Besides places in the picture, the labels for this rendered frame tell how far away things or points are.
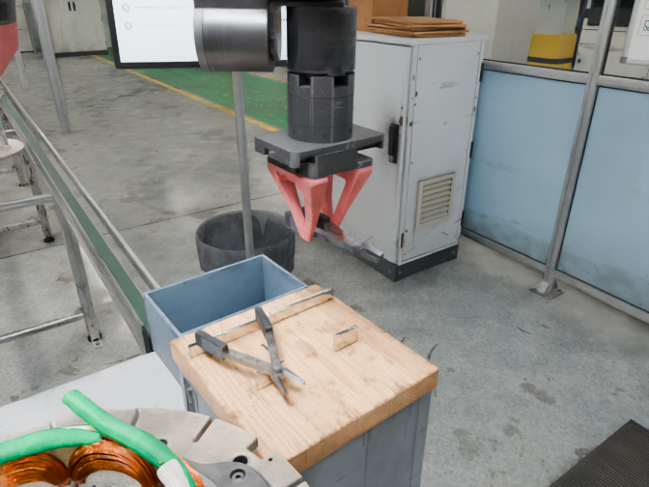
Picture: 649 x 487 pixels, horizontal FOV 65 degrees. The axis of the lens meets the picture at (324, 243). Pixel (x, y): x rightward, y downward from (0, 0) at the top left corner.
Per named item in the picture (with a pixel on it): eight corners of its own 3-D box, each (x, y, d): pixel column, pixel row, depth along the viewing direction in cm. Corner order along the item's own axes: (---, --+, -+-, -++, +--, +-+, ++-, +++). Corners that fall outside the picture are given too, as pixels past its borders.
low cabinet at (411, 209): (465, 258, 295) (495, 35, 241) (392, 286, 267) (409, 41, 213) (356, 203, 370) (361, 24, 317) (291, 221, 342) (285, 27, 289)
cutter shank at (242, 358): (222, 357, 48) (222, 352, 47) (228, 352, 48) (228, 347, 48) (277, 378, 45) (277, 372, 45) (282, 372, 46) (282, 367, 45)
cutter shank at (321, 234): (308, 234, 49) (307, 228, 48) (313, 231, 50) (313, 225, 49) (356, 253, 45) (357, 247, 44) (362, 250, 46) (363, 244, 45)
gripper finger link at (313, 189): (267, 233, 50) (264, 138, 46) (324, 215, 54) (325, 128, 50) (308, 260, 45) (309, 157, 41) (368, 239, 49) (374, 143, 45)
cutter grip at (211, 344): (195, 345, 50) (193, 331, 49) (202, 341, 51) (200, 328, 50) (223, 361, 48) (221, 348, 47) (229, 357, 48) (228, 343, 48)
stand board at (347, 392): (172, 358, 54) (169, 340, 53) (316, 300, 64) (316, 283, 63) (273, 491, 40) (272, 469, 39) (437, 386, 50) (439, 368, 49)
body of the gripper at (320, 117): (252, 156, 46) (248, 69, 42) (340, 137, 51) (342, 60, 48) (294, 175, 41) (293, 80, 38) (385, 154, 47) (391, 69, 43)
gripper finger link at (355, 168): (269, 232, 50) (267, 138, 46) (326, 214, 54) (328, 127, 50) (311, 258, 46) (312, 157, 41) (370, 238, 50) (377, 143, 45)
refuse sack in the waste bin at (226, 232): (189, 298, 217) (179, 223, 202) (268, 272, 237) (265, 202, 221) (228, 345, 189) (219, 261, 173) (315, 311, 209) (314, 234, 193)
